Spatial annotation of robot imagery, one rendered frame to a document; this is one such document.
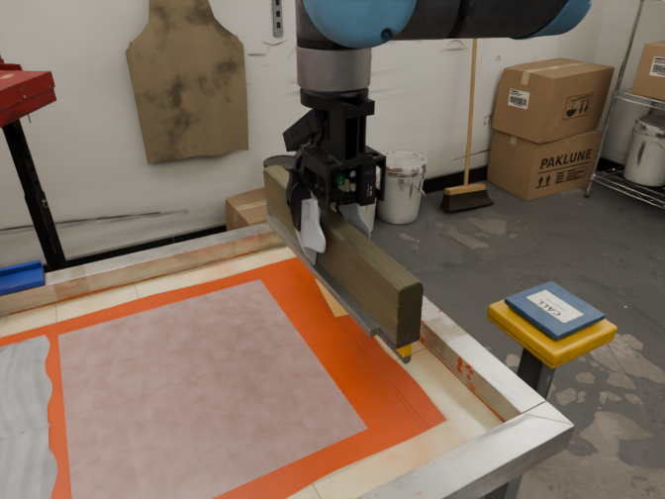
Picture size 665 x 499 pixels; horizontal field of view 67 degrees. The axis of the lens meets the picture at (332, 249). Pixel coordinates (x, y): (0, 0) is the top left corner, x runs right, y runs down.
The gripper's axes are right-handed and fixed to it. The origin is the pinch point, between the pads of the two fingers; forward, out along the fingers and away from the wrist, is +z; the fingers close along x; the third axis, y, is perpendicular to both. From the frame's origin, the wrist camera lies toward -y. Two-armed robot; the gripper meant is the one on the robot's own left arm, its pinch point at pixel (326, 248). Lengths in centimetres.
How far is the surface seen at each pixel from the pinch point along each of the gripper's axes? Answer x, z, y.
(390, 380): 2.8, 14.0, 11.7
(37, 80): -31, -1, -128
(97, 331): -28.5, 13.8, -15.6
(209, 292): -11.9, 13.8, -17.5
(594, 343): 32.9, 15.2, 18.2
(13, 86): -37, -1, -117
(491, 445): 4.8, 10.5, 26.7
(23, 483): -37.5, 13.3, 6.9
